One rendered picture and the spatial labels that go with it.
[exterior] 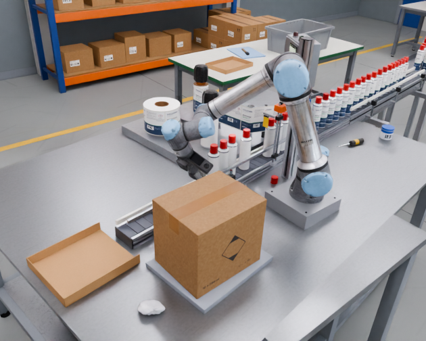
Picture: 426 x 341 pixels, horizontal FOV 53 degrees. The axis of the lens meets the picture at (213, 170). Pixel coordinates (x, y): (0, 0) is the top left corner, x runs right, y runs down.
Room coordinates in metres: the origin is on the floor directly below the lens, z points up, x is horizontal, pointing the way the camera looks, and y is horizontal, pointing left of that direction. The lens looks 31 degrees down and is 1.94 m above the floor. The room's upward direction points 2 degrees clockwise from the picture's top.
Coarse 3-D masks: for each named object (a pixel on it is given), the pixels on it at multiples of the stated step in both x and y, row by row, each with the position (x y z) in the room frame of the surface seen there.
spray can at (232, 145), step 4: (232, 136) 1.71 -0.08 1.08; (232, 140) 1.70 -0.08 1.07; (228, 144) 1.71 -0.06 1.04; (232, 144) 1.70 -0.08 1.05; (236, 144) 1.71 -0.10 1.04; (232, 148) 1.70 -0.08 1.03; (236, 148) 1.71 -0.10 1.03; (232, 152) 1.70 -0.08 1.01; (236, 152) 1.71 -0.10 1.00; (232, 156) 1.70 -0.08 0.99; (236, 156) 1.71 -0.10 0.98; (232, 160) 1.70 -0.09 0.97; (232, 164) 1.70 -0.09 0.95; (228, 172) 1.70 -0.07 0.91
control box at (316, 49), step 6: (288, 36) 1.95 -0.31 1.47; (306, 36) 1.94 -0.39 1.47; (288, 42) 1.92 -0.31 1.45; (294, 42) 1.86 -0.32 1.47; (288, 48) 1.91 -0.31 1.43; (318, 48) 1.82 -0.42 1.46; (312, 54) 1.81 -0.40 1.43; (318, 54) 1.82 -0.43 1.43; (312, 60) 1.82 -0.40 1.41; (312, 66) 1.82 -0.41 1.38; (312, 72) 1.82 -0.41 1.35; (312, 78) 1.82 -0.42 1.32; (312, 84) 1.82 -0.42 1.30
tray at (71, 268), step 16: (96, 224) 1.33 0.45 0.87; (64, 240) 1.23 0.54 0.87; (80, 240) 1.27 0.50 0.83; (96, 240) 1.27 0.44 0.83; (112, 240) 1.27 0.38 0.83; (32, 256) 1.14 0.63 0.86; (48, 256) 1.17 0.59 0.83; (64, 256) 1.17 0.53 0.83; (80, 256) 1.18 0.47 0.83; (96, 256) 1.18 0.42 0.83; (112, 256) 1.18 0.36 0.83; (128, 256) 1.19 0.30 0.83; (48, 272) 1.09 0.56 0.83; (64, 272) 1.10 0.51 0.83; (80, 272) 1.10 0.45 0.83; (96, 272) 1.10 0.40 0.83; (112, 272) 1.08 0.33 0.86; (48, 288) 1.02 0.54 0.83; (64, 288) 1.02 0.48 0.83; (80, 288) 0.99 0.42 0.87; (96, 288) 1.03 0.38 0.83; (64, 304) 0.95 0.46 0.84
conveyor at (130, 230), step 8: (328, 128) 2.27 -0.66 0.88; (280, 152) 1.95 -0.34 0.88; (256, 160) 1.86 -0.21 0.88; (264, 160) 1.86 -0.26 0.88; (240, 176) 1.71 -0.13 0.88; (144, 216) 1.38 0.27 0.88; (152, 216) 1.38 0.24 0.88; (128, 224) 1.32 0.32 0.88; (136, 224) 1.32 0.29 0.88; (144, 224) 1.32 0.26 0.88; (152, 224) 1.33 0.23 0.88; (128, 232) 1.27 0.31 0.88; (136, 232) 1.28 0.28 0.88
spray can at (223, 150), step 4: (220, 140) 1.67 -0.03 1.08; (224, 140) 1.67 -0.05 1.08; (220, 144) 1.66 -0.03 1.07; (224, 144) 1.65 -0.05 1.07; (220, 148) 1.66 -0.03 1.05; (224, 148) 1.65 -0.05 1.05; (228, 148) 1.67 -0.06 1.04; (220, 152) 1.64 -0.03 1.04; (224, 152) 1.64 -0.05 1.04; (228, 152) 1.65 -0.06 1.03; (220, 156) 1.64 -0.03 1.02; (224, 156) 1.64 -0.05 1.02; (228, 156) 1.65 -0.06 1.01; (220, 160) 1.64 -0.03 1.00; (224, 160) 1.64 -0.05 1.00; (228, 160) 1.66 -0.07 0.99; (220, 164) 1.64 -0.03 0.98; (224, 164) 1.64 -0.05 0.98; (228, 164) 1.66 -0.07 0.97; (220, 168) 1.64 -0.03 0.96; (224, 168) 1.64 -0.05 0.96
